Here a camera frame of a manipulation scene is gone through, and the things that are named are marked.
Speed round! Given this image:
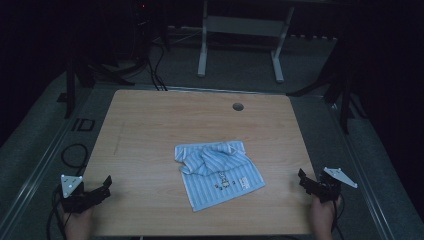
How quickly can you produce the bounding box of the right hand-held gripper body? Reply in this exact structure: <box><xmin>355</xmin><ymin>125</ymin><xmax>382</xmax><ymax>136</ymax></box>
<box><xmin>313</xmin><ymin>166</ymin><xmax>359</xmax><ymax>205</ymax></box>

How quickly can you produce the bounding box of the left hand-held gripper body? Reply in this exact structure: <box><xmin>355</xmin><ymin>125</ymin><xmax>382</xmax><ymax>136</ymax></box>
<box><xmin>60</xmin><ymin>174</ymin><xmax>101</xmax><ymax>214</ymax></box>

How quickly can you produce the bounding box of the blue white striped towel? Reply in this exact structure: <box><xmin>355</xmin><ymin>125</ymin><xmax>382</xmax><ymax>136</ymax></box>
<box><xmin>174</xmin><ymin>140</ymin><xmax>267</xmax><ymax>213</ymax></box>

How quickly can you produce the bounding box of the person's left hand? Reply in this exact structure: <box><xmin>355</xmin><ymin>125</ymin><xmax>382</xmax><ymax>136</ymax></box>
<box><xmin>57</xmin><ymin>201</ymin><xmax>96</xmax><ymax>240</ymax></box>

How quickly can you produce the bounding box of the person's right hand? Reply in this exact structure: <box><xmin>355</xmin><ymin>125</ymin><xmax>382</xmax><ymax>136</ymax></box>
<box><xmin>309</xmin><ymin>194</ymin><xmax>343</xmax><ymax>240</ymax></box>

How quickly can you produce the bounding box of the black metal stand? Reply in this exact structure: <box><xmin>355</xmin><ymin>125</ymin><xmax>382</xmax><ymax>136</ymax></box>
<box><xmin>287</xmin><ymin>36</ymin><xmax>369</xmax><ymax>136</ymax></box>
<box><xmin>56</xmin><ymin>56</ymin><xmax>136</xmax><ymax>120</ymax></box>

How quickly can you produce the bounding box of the dark computer tower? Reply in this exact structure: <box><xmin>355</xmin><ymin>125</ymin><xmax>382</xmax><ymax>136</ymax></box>
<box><xmin>131</xmin><ymin>0</ymin><xmax>153</xmax><ymax>64</ymax></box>

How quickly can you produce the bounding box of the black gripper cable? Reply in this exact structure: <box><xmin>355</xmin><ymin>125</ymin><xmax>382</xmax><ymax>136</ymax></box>
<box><xmin>330</xmin><ymin>199</ymin><xmax>346</xmax><ymax>240</ymax></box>
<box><xmin>46</xmin><ymin>185</ymin><xmax>72</xmax><ymax>240</ymax></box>

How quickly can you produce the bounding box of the black looped floor cable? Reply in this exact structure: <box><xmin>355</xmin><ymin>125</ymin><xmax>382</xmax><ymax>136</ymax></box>
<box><xmin>60</xmin><ymin>143</ymin><xmax>90</xmax><ymax>170</ymax></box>

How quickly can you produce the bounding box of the black floor cables bundle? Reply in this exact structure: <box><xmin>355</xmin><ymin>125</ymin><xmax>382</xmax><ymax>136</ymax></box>
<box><xmin>145</xmin><ymin>42</ymin><xmax>169</xmax><ymax>92</ymax></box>

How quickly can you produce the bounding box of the white metal desk frame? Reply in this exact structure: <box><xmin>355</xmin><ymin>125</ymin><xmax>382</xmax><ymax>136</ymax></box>
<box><xmin>197</xmin><ymin>0</ymin><xmax>296</xmax><ymax>84</ymax></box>

